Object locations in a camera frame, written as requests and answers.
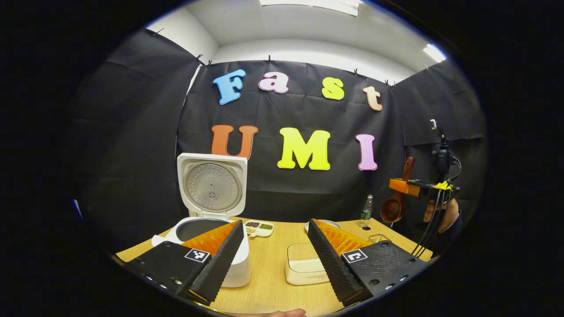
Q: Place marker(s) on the green plastic bottle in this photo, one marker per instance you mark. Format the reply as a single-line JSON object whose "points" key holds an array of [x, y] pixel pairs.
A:
{"points": [[366, 211]]}

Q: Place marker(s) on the white rice cooker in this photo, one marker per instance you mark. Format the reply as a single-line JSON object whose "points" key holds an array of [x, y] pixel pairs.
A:
{"points": [[211, 189]]}

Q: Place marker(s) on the white divided dish of beans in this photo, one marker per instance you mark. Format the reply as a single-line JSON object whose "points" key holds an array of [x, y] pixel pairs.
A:
{"points": [[259, 229]]}

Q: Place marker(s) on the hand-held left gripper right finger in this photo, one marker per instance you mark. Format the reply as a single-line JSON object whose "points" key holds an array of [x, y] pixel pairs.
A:
{"points": [[332, 264]]}

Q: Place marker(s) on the cream container of rice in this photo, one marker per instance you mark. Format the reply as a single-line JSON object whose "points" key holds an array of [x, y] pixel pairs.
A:
{"points": [[302, 264]]}

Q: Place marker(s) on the brown wooden spoon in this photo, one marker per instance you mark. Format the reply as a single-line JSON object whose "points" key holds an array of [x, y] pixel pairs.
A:
{"points": [[392, 211]]}

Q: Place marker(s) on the black backdrop cloth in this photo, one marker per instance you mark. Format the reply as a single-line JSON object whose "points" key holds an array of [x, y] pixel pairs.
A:
{"points": [[308, 193]]}

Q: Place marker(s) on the long ceiling light panel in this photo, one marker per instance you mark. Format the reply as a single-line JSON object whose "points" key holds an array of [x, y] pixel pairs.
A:
{"points": [[310, 6]]}

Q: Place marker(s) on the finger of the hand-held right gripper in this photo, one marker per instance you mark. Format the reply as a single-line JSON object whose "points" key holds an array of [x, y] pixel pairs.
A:
{"points": [[403, 187]]}

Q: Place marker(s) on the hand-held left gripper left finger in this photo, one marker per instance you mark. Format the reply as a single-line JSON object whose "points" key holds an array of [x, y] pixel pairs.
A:
{"points": [[220, 264]]}

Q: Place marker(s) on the white round plate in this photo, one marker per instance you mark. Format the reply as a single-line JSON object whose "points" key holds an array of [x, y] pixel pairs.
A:
{"points": [[309, 226]]}

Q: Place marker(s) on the small ceiling light panel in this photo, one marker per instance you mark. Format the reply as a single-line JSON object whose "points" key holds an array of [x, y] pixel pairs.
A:
{"points": [[434, 53]]}

